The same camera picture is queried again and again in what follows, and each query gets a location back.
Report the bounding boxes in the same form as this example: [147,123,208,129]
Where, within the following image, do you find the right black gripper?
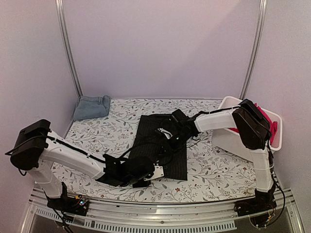
[156,130,191,158]

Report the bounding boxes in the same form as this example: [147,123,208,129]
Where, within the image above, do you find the black striped garment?
[128,114,188,181]

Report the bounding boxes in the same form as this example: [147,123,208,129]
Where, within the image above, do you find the light blue denim skirt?
[73,96,111,120]

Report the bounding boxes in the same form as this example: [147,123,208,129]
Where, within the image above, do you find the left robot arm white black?
[5,119,156,211]

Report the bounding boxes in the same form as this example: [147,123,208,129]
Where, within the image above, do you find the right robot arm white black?
[156,99,275,212]

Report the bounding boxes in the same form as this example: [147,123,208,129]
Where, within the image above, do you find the white plastic laundry basket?
[212,96,284,162]

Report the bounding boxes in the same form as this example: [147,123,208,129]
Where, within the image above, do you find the floral patterned table mat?
[52,99,256,203]

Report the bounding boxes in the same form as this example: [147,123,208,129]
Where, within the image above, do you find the red garment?
[231,102,277,150]

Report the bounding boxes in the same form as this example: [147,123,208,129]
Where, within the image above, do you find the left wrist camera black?
[151,165,164,180]

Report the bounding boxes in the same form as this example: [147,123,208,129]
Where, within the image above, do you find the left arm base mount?
[47,182,89,216]

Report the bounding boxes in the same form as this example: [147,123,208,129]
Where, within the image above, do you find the aluminium front rail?
[19,188,307,233]

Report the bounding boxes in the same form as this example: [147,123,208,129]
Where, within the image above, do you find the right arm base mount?
[234,189,276,228]

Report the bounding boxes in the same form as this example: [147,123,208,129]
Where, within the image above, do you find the right aluminium frame post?
[240,0,267,100]

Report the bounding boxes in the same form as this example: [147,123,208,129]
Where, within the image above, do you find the aluminium frame post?
[240,0,267,100]
[55,0,83,97]

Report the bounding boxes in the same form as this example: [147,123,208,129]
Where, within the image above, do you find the left aluminium frame post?
[55,0,83,97]

